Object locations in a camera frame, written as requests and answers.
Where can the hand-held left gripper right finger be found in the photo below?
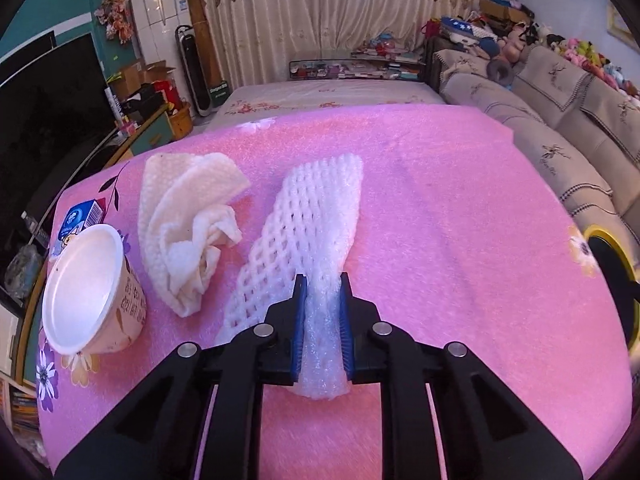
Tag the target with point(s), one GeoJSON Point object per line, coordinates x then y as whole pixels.
{"type": "Point", "coordinates": [346, 327]}

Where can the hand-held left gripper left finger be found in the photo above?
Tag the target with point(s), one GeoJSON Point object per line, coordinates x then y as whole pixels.
{"type": "Point", "coordinates": [299, 325]}

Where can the yellow rimmed round stool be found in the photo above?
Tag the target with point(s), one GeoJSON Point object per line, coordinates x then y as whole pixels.
{"type": "Point", "coordinates": [612, 270]}

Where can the white foam fruit net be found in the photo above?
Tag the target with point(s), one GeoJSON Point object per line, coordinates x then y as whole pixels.
{"type": "Point", "coordinates": [300, 210]}

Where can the pink floral tablecloth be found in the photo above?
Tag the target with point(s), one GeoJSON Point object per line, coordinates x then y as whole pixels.
{"type": "Point", "coordinates": [450, 235]}

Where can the crumpled white paper towel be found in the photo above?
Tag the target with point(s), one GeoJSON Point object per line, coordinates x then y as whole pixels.
{"type": "Point", "coordinates": [185, 225]}

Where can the white yogurt cup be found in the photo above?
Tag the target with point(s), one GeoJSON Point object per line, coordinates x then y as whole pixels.
{"type": "Point", "coordinates": [82, 290]}

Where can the beige floral cloth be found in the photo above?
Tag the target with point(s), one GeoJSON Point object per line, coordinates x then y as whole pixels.
{"type": "Point", "coordinates": [325, 97]}

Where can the wicker basket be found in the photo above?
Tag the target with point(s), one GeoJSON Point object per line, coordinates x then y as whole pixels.
{"type": "Point", "coordinates": [181, 122]}

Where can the blue tissue packet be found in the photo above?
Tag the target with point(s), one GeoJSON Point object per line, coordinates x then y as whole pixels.
{"type": "Point", "coordinates": [82, 215]}

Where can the black tower fan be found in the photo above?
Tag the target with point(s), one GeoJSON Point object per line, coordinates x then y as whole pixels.
{"type": "Point", "coordinates": [197, 75]}

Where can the crumpled clear plastic bag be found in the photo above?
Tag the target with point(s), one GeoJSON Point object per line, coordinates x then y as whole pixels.
{"type": "Point", "coordinates": [22, 275]}

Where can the clear water bottle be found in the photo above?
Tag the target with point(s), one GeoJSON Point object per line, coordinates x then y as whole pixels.
{"type": "Point", "coordinates": [32, 227]}

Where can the open cardboard boxes pile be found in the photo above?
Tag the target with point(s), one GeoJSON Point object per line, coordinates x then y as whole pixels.
{"type": "Point", "coordinates": [145, 85]}

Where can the shelf of books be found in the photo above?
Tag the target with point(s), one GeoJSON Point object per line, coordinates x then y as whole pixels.
{"type": "Point", "coordinates": [22, 412]}

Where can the beige sofa with deer covers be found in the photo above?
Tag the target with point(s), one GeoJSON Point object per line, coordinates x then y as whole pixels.
{"type": "Point", "coordinates": [560, 125]}

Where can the grey neck pillow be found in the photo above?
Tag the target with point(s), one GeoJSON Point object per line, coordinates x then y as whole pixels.
{"type": "Point", "coordinates": [501, 72]}

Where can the beige patterned curtain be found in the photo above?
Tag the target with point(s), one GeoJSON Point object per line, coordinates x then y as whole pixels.
{"type": "Point", "coordinates": [325, 15]}

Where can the blue star-print bag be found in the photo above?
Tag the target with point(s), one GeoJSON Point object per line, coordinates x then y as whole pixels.
{"type": "Point", "coordinates": [456, 28]}

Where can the black flat television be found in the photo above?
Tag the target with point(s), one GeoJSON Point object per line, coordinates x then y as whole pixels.
{"type": "Point", "coordinates": [45, 120]}

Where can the artificial flower bunch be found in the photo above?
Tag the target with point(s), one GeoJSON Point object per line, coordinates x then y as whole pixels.
{"type": "Point", "coordinates": [115, 17]}

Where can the row of plush toys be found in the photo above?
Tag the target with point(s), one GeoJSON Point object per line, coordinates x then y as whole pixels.
{"type": "Point", "coordinates": [585, 55]}

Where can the framed wall picture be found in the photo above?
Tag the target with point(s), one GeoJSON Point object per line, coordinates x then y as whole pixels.
{"type": "Point", "coordinates": [622, 25]}

